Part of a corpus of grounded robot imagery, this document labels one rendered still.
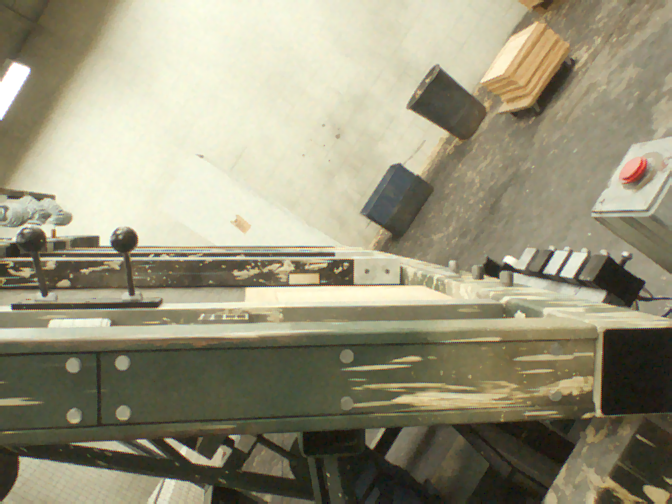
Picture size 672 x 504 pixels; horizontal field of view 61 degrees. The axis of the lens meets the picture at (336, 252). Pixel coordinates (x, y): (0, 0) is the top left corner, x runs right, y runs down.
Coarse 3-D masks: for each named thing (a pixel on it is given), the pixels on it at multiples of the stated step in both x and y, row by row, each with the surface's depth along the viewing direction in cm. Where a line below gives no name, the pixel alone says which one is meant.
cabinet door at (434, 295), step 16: (256, 288) 125; (272, 288) 125; (288, 288) 125; (304, 288) 126; (320, 288) 126; (336, 288) 126; (352, 288) 126; (368, 288) 126; (384, 288) 127; (400, 288) 127; (416, 288) 127
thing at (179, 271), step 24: (0, 264) 136; (24, 264) 137; (48, 264) 138; (72, 264) 138; (96, 264) 139; (120, 264) 140; (144, 264) 141; (168, 264) 142; (192, 264) 143; (216, 264) 144; (240, 264) 144; (264, 264) 145; (288, 264) 146; (312, 264) 147; (336, 264) 148; (360, 264) 149; (384, 264) 150
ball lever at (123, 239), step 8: (112, 232) 77; (120, 232) 77; (128, 232) 77; (112, 240) 77; (120, 240) 76; (128, 240) 77; (136, 240) 78; (120, 248) 77; (128, 248) 77; (128, 256) 79; (128, 264) 80; (128, 272) 81; (128, 280) 81; (128, 288) 82; (128, 296) 83; (136, 296) 83
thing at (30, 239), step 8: (24, 232) 75; (32, 232) 75; (40, 232) 76; (16, 240) 75; (24, 240) 75; (32, 240) 75; (40, 240) 76; (24, 248) 75; (32, 248) 75; (40, 248) 76; (32, 256) 77; (40, 264) 78; (40, 272) 79; (40, 280) 79; (40, 288) 80; (40, 296) 81; (48, 296) 81; (56, 296) 82
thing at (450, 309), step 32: (0, 320) 79; (32, 320) 79; (128, 320) 81; (160, 320) 82; (192, 320) 83; (256, 320) 84; (288, 320) 85; (320, 320) 86; (352, 320) 86; (384, 320) 87
